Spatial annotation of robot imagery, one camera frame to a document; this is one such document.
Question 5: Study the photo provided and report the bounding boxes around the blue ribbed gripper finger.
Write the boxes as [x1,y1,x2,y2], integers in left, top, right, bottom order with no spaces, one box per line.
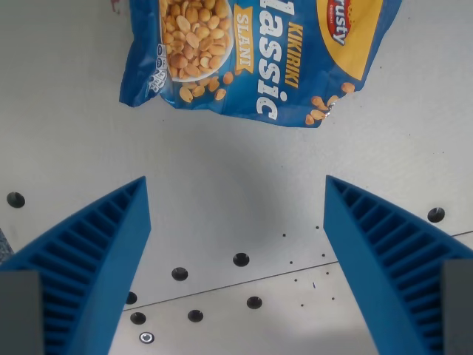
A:
[0,175,152,355]
[323,175,473,355]

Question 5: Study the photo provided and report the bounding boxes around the blue peanut snack bag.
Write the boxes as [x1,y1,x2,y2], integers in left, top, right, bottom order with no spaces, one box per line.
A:
[118,0,404,129]

